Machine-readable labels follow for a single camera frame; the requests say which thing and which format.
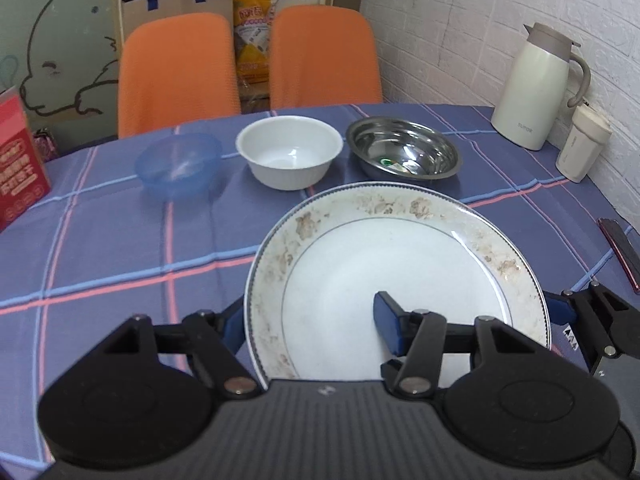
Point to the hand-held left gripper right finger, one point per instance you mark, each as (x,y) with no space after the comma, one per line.
(387,321)

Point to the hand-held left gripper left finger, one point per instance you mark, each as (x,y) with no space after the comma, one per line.
(232,327)

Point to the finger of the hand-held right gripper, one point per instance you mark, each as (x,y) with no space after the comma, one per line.
(558,306)

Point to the white floral rim plate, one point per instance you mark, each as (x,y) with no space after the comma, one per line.
(375,250)

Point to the stainless steel bowl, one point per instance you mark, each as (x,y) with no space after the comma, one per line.
(400,147)

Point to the blue plastic bowl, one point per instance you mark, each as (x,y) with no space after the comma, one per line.
(175,162)

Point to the white ceramic bowl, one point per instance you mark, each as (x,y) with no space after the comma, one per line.
(290,160)

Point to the red smartphone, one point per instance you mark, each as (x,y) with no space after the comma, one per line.
(622,252)

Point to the blue plaid tablecloth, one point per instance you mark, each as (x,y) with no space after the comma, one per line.
(150,240)

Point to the white tumbler cup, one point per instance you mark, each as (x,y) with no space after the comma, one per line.
(580,150)

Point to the cream thermos jug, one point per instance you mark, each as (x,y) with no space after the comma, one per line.
(530,90)

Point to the orange chair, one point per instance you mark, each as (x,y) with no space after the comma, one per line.
(325,55)
(175,75)

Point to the red cracker box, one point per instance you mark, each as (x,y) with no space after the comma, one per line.
(20,170)

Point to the yellow snack bag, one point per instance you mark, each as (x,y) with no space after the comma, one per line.
(254,45)

